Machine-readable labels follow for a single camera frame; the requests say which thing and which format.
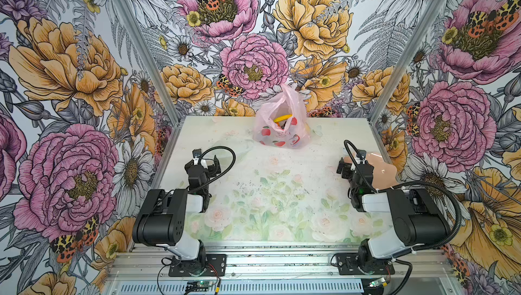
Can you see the aluminium corner post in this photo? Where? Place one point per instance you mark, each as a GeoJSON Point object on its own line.
{"type": "Point", "coordinates": [125, 11]}
{"type": "Point", "coordinates": [424, 22]}

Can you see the right aluminium corner post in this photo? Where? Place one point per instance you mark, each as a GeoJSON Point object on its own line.
{"type": "Point", "coordinates": [424, 22]}

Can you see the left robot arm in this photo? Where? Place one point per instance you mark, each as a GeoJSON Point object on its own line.
{"type": "Point", "coordinates": [160, 222]}

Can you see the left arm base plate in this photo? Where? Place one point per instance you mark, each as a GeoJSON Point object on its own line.
{"type": "Point", "coordinates": [213, 265]}

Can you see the green circuit board right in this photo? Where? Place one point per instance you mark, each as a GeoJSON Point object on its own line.
{"type": "Point", "coordinates": [374, 283]}

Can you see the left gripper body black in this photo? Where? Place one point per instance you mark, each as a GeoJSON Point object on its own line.
{"type": "Point", "coordinates": [211, 171]}

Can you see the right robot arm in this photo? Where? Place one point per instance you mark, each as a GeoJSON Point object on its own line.
{"type": "Point", "coordinates": [416, 219]}

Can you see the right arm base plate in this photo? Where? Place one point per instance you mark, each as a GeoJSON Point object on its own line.
{"type": "Point", "coordinates": [350, 263]}

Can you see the green circuit board left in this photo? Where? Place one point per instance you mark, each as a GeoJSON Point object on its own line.
{"type": "Point", "coordinates": [202, 286]}

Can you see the yellow banana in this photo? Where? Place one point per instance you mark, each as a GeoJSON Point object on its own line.
{"type": "Point", "coordinates": [282, 118]}

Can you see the green circuit board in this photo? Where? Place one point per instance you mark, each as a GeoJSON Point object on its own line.
{"type": "Point", "coordinates": [374, 283]}
{"type": "Point", "coordinates": [202, 286]}

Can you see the aluminium front rail frame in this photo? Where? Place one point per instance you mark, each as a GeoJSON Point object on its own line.
{"type": "Point", "coordinates": [252, 268]}

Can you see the pink scalloped bowl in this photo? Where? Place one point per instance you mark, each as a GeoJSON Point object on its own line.
{"type": "Point", "coordinates": [384, 175]}

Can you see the left aluminium corner post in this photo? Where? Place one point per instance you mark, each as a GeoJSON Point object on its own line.
{"type": "Point", "coordinates": [125, 11]}

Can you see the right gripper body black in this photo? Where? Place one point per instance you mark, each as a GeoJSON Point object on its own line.
{"type": "Point", "coordinates": [347, 174]}

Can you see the pink plastic bag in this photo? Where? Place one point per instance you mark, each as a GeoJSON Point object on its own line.
{"type": "Point", "coordinates": [289, 134]}

